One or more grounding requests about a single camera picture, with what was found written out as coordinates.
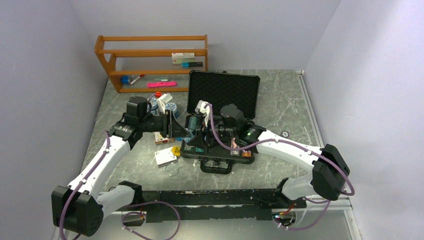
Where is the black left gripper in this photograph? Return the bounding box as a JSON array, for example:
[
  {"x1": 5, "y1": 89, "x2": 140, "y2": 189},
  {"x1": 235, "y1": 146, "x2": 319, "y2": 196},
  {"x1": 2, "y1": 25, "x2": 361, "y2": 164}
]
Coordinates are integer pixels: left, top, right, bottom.
[{"x1": 139, "y1": 109, "x2": 190, "y2": 139}]

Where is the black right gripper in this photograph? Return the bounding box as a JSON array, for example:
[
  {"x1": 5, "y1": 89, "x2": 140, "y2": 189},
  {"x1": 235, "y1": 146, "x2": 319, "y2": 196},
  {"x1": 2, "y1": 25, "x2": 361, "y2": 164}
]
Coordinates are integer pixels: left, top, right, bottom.
[{"x1": 187, "y1": 114, "x2": 237, "y2": 150}]

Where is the light blue poker chip stack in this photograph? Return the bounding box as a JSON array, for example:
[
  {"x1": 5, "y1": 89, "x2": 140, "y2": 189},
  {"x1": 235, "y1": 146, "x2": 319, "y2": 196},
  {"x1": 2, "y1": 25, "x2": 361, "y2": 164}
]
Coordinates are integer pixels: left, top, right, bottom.
[{"x1": 182, "y1": 134, "x2": 195, "y2": 144}]

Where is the teal green poker chip stack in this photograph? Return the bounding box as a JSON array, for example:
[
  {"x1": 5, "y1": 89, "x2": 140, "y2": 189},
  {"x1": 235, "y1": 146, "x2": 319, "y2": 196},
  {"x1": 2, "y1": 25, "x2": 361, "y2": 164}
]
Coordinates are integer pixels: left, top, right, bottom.
[{"x1": 187, "y1": 116, "x2": 199, "y2": 131}]

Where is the red playing card deck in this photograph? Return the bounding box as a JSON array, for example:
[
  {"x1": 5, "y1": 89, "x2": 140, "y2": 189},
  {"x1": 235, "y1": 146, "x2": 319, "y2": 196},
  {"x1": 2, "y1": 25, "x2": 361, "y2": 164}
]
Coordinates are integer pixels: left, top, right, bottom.
[{"x1": 154, "y1": 132, "x2": 175, "y2": 146}]

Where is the blue playing card deck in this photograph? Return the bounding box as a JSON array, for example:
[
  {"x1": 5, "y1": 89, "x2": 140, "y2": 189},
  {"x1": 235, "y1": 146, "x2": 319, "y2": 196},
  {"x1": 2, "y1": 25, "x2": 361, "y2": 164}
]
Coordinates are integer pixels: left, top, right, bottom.
[{"x1": 154, "y1": 147, "x2": 178, "y2": 166}]

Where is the pink white chip stack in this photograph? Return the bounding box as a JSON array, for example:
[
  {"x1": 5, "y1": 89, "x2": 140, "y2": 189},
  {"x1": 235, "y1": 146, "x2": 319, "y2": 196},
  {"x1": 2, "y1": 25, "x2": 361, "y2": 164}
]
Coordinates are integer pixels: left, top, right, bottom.
[{"x1": 230, "y1": 137, "x2": 240, "y2": 156}]

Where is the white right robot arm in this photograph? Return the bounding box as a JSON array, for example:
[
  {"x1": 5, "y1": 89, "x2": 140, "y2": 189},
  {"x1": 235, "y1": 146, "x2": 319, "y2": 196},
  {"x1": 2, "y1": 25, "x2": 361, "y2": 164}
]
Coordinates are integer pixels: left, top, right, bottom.
[{"x1": 184, "y1": 100, "x2": 355, "y2": 208}]

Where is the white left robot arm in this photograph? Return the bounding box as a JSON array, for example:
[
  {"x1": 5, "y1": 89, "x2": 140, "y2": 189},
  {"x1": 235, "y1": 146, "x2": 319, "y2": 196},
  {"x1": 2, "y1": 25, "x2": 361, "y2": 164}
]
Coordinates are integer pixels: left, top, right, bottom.
[{"x1": 51, "y1": 96, "x2": 190, "y2": 240}]

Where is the black poker set case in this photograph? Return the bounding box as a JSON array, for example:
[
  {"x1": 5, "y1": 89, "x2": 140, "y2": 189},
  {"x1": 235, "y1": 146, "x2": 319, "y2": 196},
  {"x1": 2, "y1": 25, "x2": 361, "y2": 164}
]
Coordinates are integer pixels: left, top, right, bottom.
[{"x1": 181, "y1": 70, "x2": 265, "y2": 175}]

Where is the yellow blue poker chip stack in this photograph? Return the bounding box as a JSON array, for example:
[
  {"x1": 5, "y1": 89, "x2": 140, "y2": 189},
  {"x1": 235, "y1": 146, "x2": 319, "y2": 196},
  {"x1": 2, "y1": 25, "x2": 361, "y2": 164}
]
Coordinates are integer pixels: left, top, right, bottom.
[{"x1": 183, "y1": 144, "x2": 196, "y2": 153}]

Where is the yellow dealer button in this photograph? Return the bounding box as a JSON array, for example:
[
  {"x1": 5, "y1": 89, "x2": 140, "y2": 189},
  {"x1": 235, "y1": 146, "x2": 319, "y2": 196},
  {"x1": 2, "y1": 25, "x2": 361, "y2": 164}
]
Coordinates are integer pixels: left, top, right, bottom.
[{"x1": 171, "y1": 146, "x2": 181, "y2": 157}]

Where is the blue white lidded jar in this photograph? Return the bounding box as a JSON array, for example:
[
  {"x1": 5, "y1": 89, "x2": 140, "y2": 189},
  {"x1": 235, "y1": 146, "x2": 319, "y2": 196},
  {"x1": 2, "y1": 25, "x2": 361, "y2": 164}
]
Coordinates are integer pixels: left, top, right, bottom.
[{"x1": 165, "y1": 102, "x2": 180, "y2": 119}]

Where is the clear round plastic disc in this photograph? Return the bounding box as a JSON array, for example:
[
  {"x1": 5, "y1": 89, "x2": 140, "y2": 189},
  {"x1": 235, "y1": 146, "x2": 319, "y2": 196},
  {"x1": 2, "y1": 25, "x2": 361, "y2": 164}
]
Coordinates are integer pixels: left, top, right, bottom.
[{"x1": 165, "y1": 163, "x2": 179, "y2": 177}]

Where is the pink highlighter marker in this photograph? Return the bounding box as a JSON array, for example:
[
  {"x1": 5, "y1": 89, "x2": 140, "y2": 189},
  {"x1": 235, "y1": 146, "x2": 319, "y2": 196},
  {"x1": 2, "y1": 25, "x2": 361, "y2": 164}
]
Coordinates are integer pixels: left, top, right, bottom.
[{"x1": 147, "y1": 81, "x2": 177, "y2": 88}]

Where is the red white marker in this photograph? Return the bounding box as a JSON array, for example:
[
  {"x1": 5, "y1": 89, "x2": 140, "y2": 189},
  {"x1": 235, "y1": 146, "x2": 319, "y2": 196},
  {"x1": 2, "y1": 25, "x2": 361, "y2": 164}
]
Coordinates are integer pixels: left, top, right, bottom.
[{"x1": 129, "y1": 74, "x2": 145, "y2": 85}]

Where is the teal marker pen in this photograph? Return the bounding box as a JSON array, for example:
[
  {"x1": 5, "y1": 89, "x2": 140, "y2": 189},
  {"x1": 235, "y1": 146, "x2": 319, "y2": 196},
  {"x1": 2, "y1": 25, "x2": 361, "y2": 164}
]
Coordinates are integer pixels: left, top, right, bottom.
[{"x1": 181, "y1": 61, "x2": 204, "y2": 68}]

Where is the blue capped small bottle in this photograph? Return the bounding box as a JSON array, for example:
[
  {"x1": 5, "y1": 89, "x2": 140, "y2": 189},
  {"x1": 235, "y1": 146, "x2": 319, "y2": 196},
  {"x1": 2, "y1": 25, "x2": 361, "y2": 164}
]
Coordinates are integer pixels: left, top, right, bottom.
[{"x1": 120, "y1": 75, "x2": 133, "y2": 85}]

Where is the white red box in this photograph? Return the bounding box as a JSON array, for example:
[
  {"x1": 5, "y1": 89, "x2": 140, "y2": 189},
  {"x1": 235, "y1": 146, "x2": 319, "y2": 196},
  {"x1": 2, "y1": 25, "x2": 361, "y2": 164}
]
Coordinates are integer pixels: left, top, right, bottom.
[{"x1": 171, "y1": 52, "x2": 195, "y2": 61}]

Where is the orange wooden shelf rack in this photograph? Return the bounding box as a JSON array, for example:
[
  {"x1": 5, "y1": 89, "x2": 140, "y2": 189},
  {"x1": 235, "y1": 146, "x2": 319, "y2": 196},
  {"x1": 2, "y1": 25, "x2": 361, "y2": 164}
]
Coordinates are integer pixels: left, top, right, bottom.
[{"x1": 94, "y1": 34, "x2": 208, "y2": 94}]

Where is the dark round token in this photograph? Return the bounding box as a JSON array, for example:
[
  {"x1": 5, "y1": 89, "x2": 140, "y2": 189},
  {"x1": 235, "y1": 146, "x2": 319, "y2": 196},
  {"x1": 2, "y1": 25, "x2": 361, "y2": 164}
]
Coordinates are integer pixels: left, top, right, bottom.
[{"x1": 280, "y1": 131, "x2": 290, "y2": 138}]

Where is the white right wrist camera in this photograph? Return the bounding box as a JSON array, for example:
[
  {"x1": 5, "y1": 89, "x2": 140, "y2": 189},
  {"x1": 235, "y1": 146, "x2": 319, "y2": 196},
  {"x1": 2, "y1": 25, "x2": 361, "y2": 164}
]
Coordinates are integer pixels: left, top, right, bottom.
[{"x1": 195, "y1": 100, "x2": 211, "y2": 116}]

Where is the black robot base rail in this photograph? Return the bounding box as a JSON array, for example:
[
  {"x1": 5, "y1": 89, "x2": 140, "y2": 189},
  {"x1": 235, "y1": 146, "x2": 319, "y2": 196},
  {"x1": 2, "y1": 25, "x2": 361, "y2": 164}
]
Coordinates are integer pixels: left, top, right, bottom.
[{"x1": 120, "y1": 188, "x2": 307, "y2": 223}]

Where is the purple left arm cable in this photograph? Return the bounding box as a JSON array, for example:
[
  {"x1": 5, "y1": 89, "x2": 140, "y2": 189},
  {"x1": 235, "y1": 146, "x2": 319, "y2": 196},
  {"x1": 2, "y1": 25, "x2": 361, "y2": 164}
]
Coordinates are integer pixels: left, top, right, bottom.
[{"x1": 58, "y1": 129, "x2": 181, "y2": 240}]

